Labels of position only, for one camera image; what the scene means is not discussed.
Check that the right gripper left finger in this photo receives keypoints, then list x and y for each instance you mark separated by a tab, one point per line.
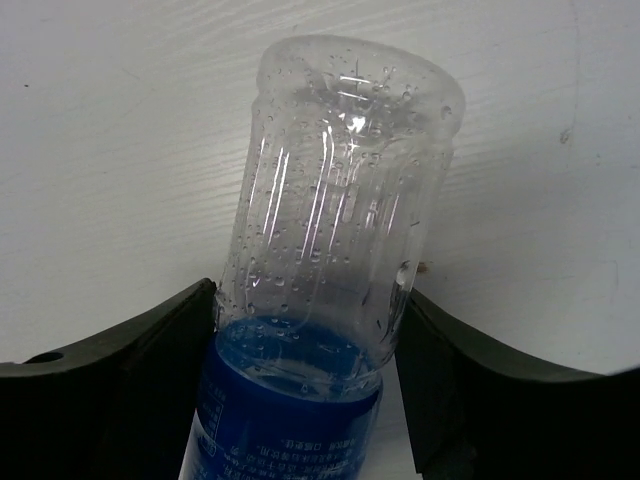
116	405

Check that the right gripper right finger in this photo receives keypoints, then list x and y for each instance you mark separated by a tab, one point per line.
477	408

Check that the blue label bottle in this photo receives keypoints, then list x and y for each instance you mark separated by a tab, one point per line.
350	143

